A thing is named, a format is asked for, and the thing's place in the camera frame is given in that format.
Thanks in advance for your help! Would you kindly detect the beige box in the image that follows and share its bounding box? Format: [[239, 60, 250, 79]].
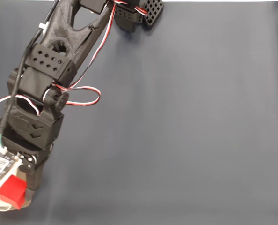
[[0, 168, 32, 213]]

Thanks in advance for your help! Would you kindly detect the grey table mat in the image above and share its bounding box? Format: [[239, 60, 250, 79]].
[[0, 1, 278, 225]]

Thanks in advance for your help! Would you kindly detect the black camera cable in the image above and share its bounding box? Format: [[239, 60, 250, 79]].
[[0, 0, 60, 143]]

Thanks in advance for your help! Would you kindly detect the red cube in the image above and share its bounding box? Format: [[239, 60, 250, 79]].
[[0, 175, 28, 210]]

